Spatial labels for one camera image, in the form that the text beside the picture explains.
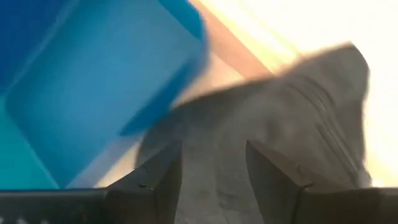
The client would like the dark grey cap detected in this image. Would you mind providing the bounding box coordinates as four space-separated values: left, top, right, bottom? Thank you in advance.
135 42 373 224

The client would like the blue plastic tray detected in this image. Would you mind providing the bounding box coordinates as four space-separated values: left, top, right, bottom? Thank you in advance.
0 0 209 190

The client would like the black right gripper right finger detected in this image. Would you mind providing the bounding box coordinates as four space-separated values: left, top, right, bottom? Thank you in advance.
246 139 352 224

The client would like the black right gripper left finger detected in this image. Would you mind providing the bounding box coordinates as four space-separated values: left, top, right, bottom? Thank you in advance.
105 141 183 224

